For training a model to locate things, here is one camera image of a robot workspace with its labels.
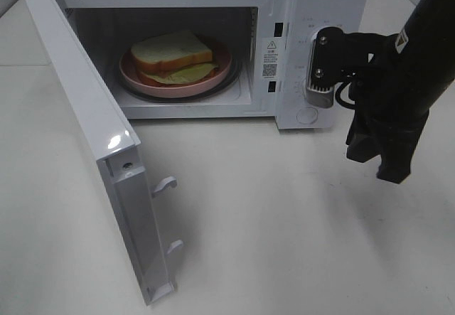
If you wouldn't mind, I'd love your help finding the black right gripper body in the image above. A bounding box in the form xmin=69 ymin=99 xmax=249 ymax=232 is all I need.
xmin=350 ymin=55 xmax=432 ymax=141

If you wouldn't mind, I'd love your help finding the white warning label sticker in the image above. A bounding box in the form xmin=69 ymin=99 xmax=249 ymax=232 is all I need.
xmin=261 ymin=38 xmax=280 ymax=80

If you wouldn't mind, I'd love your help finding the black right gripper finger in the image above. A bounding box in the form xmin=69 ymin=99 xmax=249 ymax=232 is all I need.
xmin=346 ymin=111 xmax=379 ymax=163
xmin=377 ymin=123 xmax=425 ymax=183

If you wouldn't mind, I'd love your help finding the round door release button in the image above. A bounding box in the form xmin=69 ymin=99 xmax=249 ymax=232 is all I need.
xmin=296 ymin=107 xmax=319 ymax=124

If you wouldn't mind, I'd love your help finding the white microwave door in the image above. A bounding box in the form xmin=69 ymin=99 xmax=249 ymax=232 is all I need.
xmin=25 ymin=0 xmax=183 ymax=305

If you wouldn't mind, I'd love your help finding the pink round plate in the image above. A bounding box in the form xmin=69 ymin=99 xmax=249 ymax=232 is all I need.
xmin=119 ymin=37 xmax=235 ymax=100

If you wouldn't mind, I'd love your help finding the upper white power knob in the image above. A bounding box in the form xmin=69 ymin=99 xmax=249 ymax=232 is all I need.
xmin=309 ymin=27 xmax=321 ymax=44

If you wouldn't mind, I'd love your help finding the white microwave oven body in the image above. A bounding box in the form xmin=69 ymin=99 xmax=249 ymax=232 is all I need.
xmin=62 ymin=0 xmax=366 ymax=129

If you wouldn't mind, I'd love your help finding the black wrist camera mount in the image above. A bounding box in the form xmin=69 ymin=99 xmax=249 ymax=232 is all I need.
xmin=305 ymin=27 xmax=390 ymax=109

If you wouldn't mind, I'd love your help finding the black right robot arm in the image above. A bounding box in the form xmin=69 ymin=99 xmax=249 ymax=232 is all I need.
xmin=346 ymin=0 xmax=454 ymax=183

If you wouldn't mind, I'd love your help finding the sandwich with lettuce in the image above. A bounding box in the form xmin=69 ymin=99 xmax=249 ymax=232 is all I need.
xmin=129 ymin=31 xmax=219 ymax=86

